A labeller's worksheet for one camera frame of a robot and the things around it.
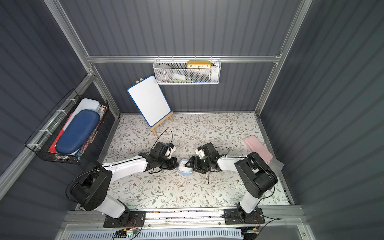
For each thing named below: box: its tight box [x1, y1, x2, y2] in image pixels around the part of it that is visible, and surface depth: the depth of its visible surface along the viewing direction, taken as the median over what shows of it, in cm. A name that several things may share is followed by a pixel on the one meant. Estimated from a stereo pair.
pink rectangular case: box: [244, 135, 274, 164], surface depth 102 cm
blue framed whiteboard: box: [127, 75, 172, 127], surface depth 95 cm
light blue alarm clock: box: [177, 159, 193, 176], surface depth 90 cm
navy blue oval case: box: [55, 109, 101, 154], surface depth 69 cm
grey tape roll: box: [155, 64, 172, 69], surface depth 88 cm
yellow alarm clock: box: [186, 60, 212, 69], surface depth 90 cm
